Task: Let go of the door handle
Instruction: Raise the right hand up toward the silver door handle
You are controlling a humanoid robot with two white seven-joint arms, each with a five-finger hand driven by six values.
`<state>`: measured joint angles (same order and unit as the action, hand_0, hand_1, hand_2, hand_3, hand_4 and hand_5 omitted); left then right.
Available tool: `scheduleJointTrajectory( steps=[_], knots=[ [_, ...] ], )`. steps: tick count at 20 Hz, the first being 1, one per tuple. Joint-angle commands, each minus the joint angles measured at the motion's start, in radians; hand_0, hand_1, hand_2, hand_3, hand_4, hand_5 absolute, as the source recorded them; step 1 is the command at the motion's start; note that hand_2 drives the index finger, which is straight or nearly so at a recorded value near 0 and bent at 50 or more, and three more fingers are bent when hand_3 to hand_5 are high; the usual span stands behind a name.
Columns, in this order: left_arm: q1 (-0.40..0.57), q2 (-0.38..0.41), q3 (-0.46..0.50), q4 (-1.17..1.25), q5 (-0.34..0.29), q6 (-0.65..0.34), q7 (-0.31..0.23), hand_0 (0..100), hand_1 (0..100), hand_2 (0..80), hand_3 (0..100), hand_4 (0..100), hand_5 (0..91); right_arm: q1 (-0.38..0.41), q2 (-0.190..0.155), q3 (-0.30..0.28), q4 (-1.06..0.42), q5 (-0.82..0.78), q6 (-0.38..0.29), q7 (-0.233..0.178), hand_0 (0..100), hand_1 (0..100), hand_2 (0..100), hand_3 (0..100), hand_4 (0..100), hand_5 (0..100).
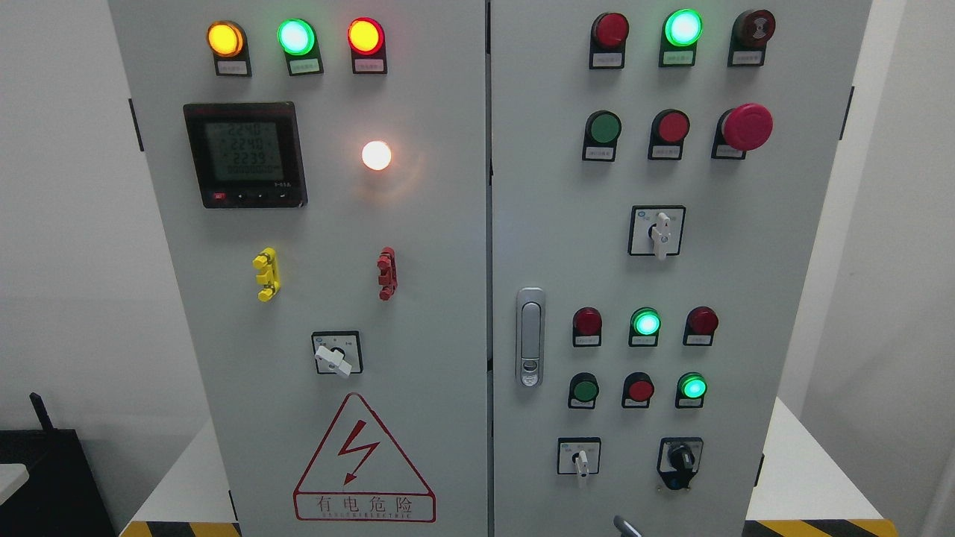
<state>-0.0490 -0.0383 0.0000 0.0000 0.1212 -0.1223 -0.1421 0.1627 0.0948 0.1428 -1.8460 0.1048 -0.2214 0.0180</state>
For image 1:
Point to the green lit indicator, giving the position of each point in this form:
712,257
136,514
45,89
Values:
645,326
679,36

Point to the green push button lower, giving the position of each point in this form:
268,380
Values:
583,391

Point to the red push button upper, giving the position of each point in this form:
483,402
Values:
668,131

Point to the grey cabinet door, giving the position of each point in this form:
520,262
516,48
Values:
563,225
424,350

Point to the green indicator light left door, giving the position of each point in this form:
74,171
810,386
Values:
298,41

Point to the grey right cabinet door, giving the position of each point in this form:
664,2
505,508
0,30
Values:
563,225

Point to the yellow indicator light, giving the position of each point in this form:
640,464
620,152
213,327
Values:
227,42

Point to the silver door handle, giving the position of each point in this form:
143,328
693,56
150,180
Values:
530,335

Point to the dark red indicator top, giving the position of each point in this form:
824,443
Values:
608,35

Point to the white lit indicator light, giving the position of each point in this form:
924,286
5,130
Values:
376,155

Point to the red electric warning sticker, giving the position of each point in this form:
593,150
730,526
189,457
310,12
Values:
359,473

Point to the dark red indicator middle left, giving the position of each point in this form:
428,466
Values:
586,328

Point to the white selector switch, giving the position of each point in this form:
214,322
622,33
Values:
580,457
656,231

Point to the black box with antenna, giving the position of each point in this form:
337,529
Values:
60,497

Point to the red push button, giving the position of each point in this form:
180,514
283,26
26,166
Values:
668,131
638,390

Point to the grey left cabinet door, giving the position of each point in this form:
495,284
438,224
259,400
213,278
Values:
424,350

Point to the green push button upper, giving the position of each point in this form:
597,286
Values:
601,134

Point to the white selector switch upper right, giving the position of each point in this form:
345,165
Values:
656,231

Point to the green lit indicator top right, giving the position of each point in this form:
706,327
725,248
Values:
679,36

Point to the white selector switch lower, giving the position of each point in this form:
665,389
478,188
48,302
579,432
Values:
580,457

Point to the green lit button lower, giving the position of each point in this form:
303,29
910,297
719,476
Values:
691,389

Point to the dark red indicator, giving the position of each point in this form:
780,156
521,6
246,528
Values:
608,35
586,328
701,324

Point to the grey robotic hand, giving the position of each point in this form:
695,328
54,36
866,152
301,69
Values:
625,528

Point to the white selector switch left door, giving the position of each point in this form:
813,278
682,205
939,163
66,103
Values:
338,353

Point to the red emergency stop button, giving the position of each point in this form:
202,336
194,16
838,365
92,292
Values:
742,129

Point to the dark red indicator middle right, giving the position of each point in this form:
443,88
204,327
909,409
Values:
701,324

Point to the green push button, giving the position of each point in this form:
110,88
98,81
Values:
601,134
583,391

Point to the black key selector switch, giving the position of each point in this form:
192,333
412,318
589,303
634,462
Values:
678,461

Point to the green lit indicator middle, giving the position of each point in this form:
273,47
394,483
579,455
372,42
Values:
645,326

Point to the dark red buzzer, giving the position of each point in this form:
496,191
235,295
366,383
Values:
749,38

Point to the red lit indicator light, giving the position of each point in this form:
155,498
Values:
367,42

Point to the red push button lower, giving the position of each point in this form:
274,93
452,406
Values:
638,390

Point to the black digital power meter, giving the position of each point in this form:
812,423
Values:
246,155

